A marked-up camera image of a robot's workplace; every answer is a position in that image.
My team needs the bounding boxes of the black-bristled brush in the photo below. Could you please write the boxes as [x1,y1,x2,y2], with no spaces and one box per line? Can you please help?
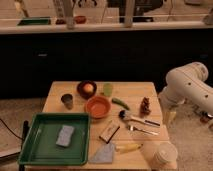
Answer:
[119,110,160,127]

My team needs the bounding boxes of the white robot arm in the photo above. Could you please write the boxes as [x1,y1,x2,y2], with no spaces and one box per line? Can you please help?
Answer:
[158,62,213,125]

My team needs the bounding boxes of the green plastic tray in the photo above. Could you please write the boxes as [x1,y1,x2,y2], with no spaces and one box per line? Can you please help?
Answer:
[18,113,90,166]

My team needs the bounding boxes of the background green tray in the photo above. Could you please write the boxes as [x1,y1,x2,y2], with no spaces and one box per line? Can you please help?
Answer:
[17,17,51,26]

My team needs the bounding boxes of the brown pine cone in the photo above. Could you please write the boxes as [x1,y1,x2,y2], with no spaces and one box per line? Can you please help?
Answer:
[140,97,151,115]

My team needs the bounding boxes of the silver fork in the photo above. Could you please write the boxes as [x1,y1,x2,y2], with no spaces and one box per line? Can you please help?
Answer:
[126,125,159,135]

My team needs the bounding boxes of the wooden table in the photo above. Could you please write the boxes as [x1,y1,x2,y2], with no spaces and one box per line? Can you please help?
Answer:
[28,82,177,171]

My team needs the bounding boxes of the green pepper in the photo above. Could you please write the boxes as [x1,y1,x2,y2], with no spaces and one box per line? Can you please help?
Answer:
[111,98,130,110]

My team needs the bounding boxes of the yellow banana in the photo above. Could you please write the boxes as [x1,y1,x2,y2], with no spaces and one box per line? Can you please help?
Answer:
[116,143,142,153]

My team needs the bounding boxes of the wooden block with black edge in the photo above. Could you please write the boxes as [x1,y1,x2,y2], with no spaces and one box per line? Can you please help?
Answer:
[99,121,120,143]

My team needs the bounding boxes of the light green cup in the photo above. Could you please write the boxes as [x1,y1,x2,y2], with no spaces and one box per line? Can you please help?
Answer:
[103,83,113,97]

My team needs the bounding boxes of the orange clay bowl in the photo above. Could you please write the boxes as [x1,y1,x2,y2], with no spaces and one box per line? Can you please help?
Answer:
[85,96,111,119]

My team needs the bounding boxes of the grey-blue cloth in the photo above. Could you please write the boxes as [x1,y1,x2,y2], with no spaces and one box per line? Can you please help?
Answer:
[88,143,115,164]

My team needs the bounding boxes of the yellow egg-like ball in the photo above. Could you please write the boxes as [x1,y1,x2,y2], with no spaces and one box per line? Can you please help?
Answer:
[83,83,94,93]

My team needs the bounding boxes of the dark brown bowl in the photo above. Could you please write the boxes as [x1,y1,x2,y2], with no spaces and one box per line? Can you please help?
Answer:
[77,80,97,99]

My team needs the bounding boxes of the dark grey cup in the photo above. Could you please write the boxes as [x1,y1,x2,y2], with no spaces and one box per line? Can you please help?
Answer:
[61,94,73,110]

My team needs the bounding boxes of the blue-grey sponge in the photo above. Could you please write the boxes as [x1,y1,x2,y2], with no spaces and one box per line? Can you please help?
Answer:
[56,125,75,147]

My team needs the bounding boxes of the background red bowl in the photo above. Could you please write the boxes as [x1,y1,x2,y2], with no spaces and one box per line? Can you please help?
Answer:
[74,16,87,24]

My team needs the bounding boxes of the black cable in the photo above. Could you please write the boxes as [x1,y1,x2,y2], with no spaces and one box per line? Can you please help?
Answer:
[0,118,24,141]

